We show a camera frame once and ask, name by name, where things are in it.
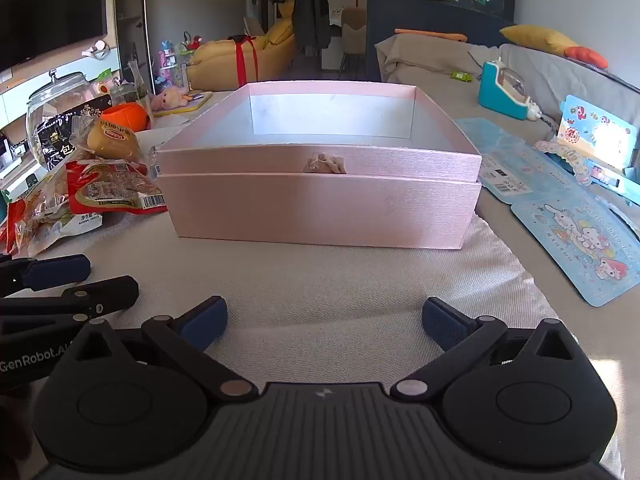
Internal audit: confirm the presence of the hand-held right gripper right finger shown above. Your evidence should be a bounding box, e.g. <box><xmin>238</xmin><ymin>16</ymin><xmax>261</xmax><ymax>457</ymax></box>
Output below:
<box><xmin>391</xmin><ymin>297</ymin><xmax>576</xmax><ymax>403</ymax></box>

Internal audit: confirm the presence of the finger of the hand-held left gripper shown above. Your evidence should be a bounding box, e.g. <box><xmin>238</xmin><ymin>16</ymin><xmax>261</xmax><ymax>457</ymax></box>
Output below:
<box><xmin>0</xmin><ymin>254</ymin><xmax>92</xmax><ymax>292</ymax></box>
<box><xmin>0</xmin><ymin>276</ymin><xmax>140</xmax><ymax>336</ymax></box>

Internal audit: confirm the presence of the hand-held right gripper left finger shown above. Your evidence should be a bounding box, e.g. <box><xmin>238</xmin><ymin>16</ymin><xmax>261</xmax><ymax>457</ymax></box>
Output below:
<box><xmin>75</xmin><ymin>296</ymin><xmax>256</xmax><ymax>403</ymax></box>

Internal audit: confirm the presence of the pink cardboard box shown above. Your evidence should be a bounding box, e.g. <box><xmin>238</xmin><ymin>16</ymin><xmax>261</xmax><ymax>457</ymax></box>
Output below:
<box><xmin>154</xmin><ymin>81</ymin><xmax>483</xmax><ymax>252</ymax></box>

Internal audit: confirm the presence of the red and white snack packet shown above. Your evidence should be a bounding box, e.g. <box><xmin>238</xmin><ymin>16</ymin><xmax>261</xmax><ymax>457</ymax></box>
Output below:
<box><xmin>0</xmin><ymin>170</ymin><xmax>103</xmax><ymax>256</ymax></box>

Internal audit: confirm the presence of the black snack packet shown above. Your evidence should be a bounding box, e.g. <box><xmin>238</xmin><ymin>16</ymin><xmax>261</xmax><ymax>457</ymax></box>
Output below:
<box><xmin>37</xmin><ymin>95</ymin><xmax>113</xmax><ymax>171</ymax></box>

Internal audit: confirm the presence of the yellow bread bun packet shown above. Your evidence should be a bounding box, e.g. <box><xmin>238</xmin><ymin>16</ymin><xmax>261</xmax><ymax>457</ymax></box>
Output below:
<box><xmin>75</xmin><ymin>115</ymin><xmax>151</xmax><ymax>166</ymax></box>

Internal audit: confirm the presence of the blue cartoon sticker card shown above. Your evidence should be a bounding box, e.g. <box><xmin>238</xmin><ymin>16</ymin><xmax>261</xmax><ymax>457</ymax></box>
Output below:
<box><xmin>510</xmin><ymin>192</ymin><xmax>640</xmax><ymax>308</ymax></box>

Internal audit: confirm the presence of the glass jar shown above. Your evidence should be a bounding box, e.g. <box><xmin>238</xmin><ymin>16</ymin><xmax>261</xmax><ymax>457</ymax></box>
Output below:
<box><xmin>25</xmin><ymin>71</ymin><xmax>93</xmax><ymax>166</ymax></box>

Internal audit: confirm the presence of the orange pumpkin bucket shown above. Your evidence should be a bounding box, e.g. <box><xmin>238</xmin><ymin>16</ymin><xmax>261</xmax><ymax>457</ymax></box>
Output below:
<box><xmin>100</xmin><ymin>102</ymin><xmax>151</xmax><ymax>133</ymax></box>

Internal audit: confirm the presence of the pale blue card sheet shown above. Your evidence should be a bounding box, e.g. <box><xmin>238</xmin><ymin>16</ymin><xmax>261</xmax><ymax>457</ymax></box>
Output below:
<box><xmin>454</xmin><ymin>117</ymin><xmax>566</xmax><ymax>206</ymax></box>

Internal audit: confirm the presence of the pink plush toy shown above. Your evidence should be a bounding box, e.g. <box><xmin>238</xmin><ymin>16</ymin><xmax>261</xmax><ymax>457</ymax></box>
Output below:
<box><xmin>152</xmin><ymin>86</ymin><xmax>193</xmax><ymax>111</ymax></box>

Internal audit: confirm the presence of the teal toy machine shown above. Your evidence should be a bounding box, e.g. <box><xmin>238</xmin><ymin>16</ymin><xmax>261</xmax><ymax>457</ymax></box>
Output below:
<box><xmin>477</xmin><ymin>60</ymin><xmax>531</xmax><ymax>121</ymax></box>

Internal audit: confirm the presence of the cartoon toy box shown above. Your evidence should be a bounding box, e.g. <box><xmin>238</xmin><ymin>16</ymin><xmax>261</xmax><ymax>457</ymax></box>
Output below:
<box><xmin>555</xmin><ymin>94</ymin><xmax>640</xmax><ymax>191</ymax></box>

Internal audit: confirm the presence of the yellow armchair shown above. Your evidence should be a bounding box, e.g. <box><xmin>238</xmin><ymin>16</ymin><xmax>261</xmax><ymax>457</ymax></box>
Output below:
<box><xmin>186</xmin><ymin>15</ymin><xmax>297</xmax><ymax>92</ymax></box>

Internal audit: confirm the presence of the television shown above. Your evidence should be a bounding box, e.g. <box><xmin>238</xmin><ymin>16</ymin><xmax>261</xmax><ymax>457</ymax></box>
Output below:
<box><xmin>0</xmin><ymin>0</ymin><xmax>108</xmax><ymax>78</ymax></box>

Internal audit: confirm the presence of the red ribbon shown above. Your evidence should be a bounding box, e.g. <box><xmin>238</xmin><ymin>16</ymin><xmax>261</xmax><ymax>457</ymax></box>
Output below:
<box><xmin>227</xmin><ymin>35</ymin><xmax>263</xmax><ymax>86</ymax></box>

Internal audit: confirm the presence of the grey sofa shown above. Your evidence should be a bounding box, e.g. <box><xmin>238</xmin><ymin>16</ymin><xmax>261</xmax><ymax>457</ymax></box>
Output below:
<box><xmin>375</xmin><ymin>35</ymin><xmax>640</xmax><ymax>171</ymax></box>

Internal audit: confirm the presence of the orange cloth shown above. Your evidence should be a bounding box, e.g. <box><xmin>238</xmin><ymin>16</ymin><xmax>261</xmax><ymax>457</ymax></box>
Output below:
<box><xmin>394</xmin><ymin>28</ymin><xmax>468</xmax><ymax>42</ymax></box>

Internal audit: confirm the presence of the yellow pillow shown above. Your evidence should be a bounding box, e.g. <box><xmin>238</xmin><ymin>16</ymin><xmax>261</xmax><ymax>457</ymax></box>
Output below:
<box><xmin>500</xmin><ymin>24</ymin><xmax>581</xmax><ymax>56</ymax></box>

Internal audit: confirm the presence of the orange pillow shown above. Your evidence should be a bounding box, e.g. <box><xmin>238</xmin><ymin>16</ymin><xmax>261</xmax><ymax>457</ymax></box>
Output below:
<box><xmin>564</xmin><ymin>46</ymin><xmax>610</xmax><ymax>70</ymax></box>

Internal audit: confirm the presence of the dark blue cabinet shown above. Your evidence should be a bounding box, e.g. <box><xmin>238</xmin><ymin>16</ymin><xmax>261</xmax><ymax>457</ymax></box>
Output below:
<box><xmin>366</xmin><ymin>0</ymin><xmax>516</xmax><ymax>81</ymax></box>

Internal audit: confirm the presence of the beige dining chair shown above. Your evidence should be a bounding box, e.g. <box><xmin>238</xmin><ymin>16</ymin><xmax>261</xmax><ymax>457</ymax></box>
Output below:
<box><xmin>340</xmin><ymin>7</ymin><xmax>371</xmax><ymax>73</ymax></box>

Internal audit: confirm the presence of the dark coat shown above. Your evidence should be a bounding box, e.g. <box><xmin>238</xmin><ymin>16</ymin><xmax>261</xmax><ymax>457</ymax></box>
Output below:
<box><xmin>268</xmin><ymin>0</ymin><xmax>332</xmax><ymax>53</ymax></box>

